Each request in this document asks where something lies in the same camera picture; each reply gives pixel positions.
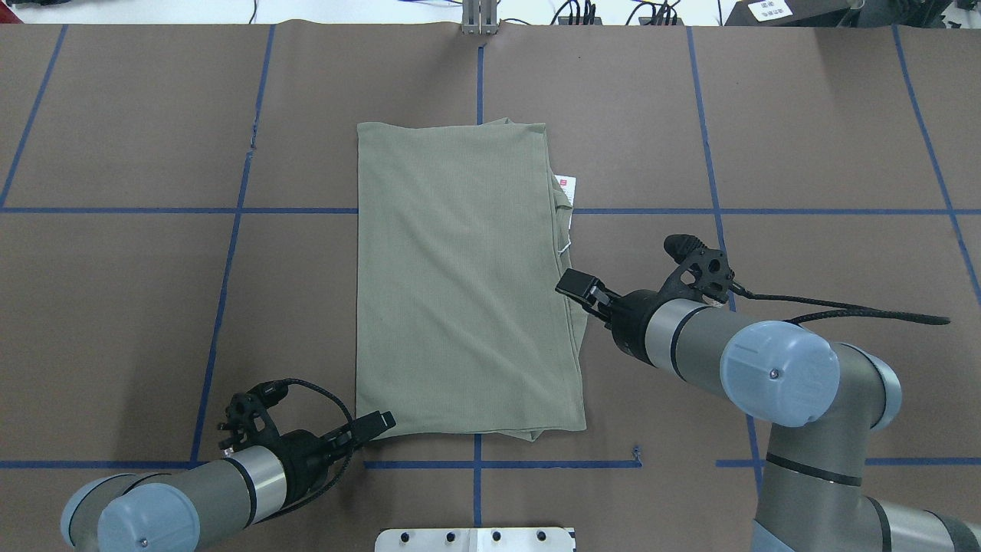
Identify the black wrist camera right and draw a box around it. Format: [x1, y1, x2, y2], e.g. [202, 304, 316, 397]
[660, 234, 735, 304]

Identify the white paper hang tag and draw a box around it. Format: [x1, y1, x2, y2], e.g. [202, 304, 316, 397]
[555, 175, 577, 204]

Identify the black power strip with plugs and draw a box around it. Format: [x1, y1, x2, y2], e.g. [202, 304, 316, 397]
[549, 1, 684, 27]

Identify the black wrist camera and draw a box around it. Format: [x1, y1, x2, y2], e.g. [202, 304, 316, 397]
[217, 379, 290, 455]
[660, 234, 735, 304]

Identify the aluminium frame post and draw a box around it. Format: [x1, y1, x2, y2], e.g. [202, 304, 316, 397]
[459, 0, 500, 36]

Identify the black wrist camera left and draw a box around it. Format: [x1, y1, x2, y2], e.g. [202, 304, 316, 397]
[217, 379, 290, 455]

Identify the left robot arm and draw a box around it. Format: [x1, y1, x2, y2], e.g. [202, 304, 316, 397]
[59, 411, 395, 551]

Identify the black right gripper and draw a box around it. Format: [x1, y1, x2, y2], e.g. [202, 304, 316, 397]
[555, 268, 664, 361]

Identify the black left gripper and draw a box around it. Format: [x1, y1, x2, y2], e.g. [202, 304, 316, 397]
[280, 411, 396, 495]

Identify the olive green long-sleeve shirt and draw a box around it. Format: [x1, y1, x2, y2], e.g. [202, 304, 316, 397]
[355, 118, 586, 442]

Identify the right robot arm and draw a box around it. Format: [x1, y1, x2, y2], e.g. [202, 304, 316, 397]
[555, 265, 979, 551]

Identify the black box with white label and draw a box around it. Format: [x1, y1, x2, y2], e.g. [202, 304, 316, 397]
[723, 1, 866, 28]

